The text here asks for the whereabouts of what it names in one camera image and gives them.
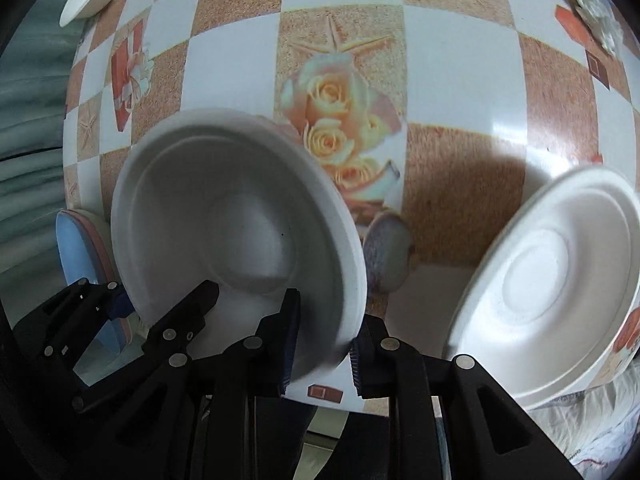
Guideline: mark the pink square plate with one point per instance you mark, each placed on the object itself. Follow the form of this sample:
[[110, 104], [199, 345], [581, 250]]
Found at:
[[97, 250]]

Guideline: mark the blue square plate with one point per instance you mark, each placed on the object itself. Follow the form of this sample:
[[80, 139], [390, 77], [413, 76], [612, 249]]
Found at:
[[75, 255]]

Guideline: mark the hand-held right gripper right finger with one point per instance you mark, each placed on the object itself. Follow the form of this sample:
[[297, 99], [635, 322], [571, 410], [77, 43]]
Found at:
[[356, 365]]

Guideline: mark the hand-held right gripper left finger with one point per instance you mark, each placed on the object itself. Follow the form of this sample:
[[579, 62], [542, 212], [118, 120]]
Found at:
[[289, 355]]

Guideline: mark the teal ribbed cover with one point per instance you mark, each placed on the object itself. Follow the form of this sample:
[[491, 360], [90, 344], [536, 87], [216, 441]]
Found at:
[[25, 110]]

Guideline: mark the white quilted cloth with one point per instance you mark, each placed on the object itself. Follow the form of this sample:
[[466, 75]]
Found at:
[[590, 425]]

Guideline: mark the checkered printed tablecloth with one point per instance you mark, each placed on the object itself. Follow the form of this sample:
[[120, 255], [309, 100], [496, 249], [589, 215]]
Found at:
[[450, 85]]

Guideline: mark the crumpled white tissue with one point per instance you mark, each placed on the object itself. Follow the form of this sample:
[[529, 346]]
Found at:
[[597, 12]]

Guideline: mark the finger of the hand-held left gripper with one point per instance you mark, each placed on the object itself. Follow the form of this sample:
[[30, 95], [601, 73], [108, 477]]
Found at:
[[195, 300], [65, 315]]

